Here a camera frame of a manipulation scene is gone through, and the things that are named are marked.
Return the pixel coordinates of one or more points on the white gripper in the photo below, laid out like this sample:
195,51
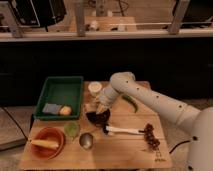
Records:
107,97

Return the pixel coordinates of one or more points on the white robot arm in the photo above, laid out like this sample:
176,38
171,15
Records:
197,123

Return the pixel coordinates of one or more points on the orange bowl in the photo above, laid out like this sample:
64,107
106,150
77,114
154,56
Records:
48,133

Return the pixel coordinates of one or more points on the white small cup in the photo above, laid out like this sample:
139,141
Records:
94,88

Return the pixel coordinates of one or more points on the silver metal cup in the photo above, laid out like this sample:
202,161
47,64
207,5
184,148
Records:
86,140

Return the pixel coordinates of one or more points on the yellow orange round fruit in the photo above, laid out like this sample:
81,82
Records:
65,111

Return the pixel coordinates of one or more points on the wooden board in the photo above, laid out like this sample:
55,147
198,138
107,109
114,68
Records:
118,151

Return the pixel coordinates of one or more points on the green plastic tray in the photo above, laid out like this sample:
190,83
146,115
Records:
65,91

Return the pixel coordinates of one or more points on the blue grey sponge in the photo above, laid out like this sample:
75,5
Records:
51,108

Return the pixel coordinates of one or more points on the dark red grape bunch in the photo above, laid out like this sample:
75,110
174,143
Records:
149,137

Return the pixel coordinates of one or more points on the yellow banana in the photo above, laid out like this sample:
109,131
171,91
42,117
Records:
45,143

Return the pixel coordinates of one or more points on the black monitor top left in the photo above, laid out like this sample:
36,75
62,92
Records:
38,13

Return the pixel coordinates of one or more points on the white handled brush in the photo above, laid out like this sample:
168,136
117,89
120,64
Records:
108,129

